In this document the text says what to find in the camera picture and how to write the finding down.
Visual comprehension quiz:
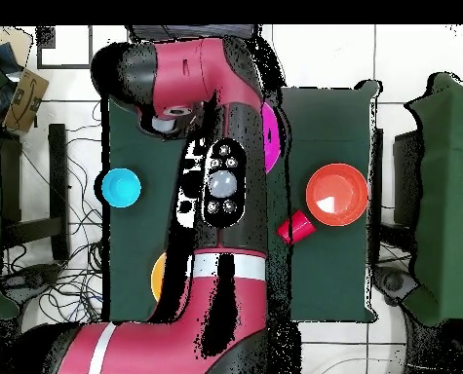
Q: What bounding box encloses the dark green tablecloth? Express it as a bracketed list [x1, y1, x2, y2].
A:
[99, 74, 384, 324]

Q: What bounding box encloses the cardboard box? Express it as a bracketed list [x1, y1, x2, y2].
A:
[3, 68, 50, 134]

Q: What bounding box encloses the black folding chair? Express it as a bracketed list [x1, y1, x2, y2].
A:
[124, 24, 262, 42]

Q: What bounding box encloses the large yellow bowl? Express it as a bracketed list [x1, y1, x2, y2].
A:
[150, 251, 167, 302]

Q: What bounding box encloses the black H-shaped stand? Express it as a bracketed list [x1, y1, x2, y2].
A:
[370, 128, 420, 267]
[0, 123, 71, 263]

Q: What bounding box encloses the black square frame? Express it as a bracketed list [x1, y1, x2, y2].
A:
[36, 24, 95, 70]

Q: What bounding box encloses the beige board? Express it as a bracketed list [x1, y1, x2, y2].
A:
[0, 25, 34, 68]

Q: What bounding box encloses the orange bowl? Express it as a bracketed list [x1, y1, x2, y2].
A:
[305, 163, 370, 228]

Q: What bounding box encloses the tangle of black cables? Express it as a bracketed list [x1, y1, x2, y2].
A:
[0, 100, 111, 324]

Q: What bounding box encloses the large pink bowl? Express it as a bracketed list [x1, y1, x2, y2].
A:
[261, 101, 283, 174]

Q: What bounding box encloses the red cup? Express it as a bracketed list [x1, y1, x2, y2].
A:
[276, 209, 317, 245]

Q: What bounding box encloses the small cyan ribbed bowl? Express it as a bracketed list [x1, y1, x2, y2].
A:
[100, 168, 142, 208]

